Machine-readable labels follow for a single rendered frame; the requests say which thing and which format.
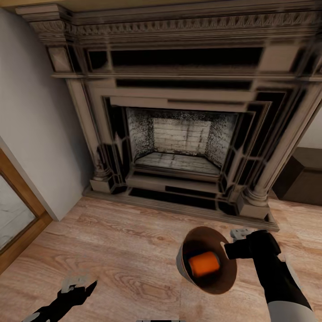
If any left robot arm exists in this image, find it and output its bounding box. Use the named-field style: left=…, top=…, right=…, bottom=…
left=22, top=275, right=97, bottom=322

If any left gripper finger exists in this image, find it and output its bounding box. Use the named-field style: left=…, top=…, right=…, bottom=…
left=85, top=280, right=97, bottom=299

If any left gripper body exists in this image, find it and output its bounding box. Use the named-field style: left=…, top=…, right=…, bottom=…
left=56, top=287, right=85, bottom=316

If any trash can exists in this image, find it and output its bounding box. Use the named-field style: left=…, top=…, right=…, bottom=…
left=176, top=226, right=237, bottom=296

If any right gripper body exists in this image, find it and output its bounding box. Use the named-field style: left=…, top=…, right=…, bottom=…
left=224, top=239, right=253, bottom=260

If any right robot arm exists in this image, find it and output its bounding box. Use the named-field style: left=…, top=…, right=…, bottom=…
left=224, top=227, right=318, bottom=322

